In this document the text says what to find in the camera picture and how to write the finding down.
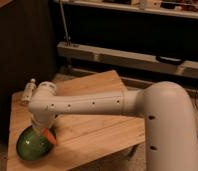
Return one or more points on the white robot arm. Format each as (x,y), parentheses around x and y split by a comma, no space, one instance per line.
(170,127)

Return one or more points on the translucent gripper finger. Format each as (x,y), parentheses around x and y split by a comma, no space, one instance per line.
(38,131)
(47,132)

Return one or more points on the upper wooden shelf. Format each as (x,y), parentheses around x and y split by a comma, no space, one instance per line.
(139,8)

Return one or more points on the wooden table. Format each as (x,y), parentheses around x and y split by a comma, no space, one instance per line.
(80,138)

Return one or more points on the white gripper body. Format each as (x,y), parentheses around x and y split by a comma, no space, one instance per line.
(43,125)

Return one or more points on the orange pepper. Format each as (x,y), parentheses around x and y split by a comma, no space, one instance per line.
(51,139)

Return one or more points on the clear plastic bottle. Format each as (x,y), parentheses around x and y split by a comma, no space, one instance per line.
(28,91)

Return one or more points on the green ceramic bowl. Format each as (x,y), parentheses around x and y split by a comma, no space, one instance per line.
(31,146)

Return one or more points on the wooden bench shelf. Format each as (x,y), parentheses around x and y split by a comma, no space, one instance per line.
(126,59)

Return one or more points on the black handle on shelf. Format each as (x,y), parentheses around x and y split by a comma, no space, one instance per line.
(169,61)

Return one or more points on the metal stand pole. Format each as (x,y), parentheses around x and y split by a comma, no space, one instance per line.
(67,37)

